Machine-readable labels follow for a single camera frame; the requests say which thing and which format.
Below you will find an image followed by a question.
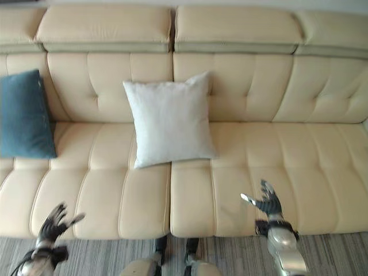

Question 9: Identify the dark teal cushion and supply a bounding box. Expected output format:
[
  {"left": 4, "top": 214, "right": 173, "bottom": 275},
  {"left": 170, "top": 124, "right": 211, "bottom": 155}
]
[{"left": 0, "top": 68, "right": 58, "bottom": 159}]

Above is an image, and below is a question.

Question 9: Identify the grey striped carpet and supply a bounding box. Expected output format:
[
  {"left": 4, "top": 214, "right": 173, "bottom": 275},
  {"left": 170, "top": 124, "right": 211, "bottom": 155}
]
[{"left": 0, "top": 228, "right": 368, "bottom": 276}]

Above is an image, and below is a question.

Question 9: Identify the white square cushion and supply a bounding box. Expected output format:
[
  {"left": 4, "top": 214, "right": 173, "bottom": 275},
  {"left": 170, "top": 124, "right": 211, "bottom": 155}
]
[{"left": 122, "top": 71, "right": 219, "bottom": 170}]

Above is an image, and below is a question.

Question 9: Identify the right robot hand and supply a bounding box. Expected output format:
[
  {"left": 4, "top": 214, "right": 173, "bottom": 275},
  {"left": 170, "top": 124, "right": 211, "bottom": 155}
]
[{"left": 240, "top": 179, "right": 283, "bottom": 216}]

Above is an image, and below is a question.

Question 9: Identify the cream leather sofa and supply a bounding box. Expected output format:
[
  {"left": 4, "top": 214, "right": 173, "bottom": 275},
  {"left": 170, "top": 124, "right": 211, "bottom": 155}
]
[{"left": 0, "top": 5, "right": 368, "bottom": 240}]

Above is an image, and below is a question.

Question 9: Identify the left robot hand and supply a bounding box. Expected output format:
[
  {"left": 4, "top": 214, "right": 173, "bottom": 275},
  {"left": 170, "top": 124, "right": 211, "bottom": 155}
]
[{"left": 36, "top": 202, "right": 86, "bottom": 242}]

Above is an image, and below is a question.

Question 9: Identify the right silver robot leg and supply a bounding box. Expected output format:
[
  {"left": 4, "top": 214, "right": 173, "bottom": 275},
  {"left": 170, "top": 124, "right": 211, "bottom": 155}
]
[{"left": 183, "top": 237, "right": 222, "bottom": 276}]

